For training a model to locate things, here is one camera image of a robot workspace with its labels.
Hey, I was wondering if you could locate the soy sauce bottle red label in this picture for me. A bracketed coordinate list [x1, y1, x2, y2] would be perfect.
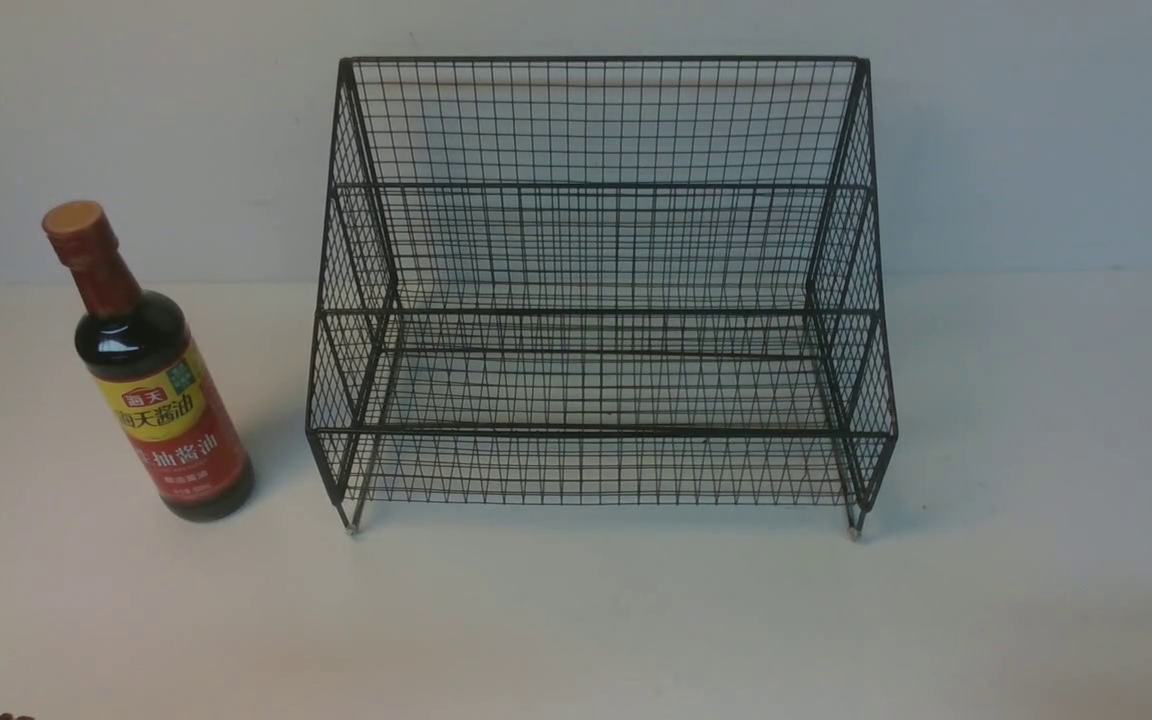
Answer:
[41, 200, 255, 521]

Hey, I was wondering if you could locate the black wire mesh rack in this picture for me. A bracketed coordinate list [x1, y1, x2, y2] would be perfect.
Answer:
[305, 55, 899, 541]

